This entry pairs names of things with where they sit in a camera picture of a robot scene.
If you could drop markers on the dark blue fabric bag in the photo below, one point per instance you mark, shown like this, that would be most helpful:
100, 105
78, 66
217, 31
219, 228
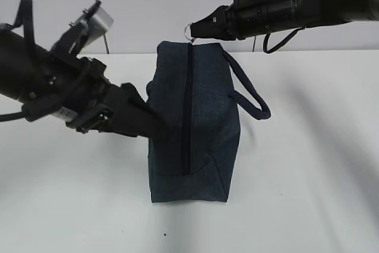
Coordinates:
198, 90

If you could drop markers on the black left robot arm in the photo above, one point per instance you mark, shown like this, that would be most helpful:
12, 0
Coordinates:
18, 72

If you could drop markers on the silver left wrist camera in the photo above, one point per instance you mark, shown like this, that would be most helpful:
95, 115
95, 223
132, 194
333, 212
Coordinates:
95, 21

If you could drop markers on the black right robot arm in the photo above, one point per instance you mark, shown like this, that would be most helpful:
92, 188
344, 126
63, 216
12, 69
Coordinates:
284, 15

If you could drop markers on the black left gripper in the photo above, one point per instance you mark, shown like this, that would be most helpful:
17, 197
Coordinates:
75, 89

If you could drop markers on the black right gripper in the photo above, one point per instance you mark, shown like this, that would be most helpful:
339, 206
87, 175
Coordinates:
240, 20

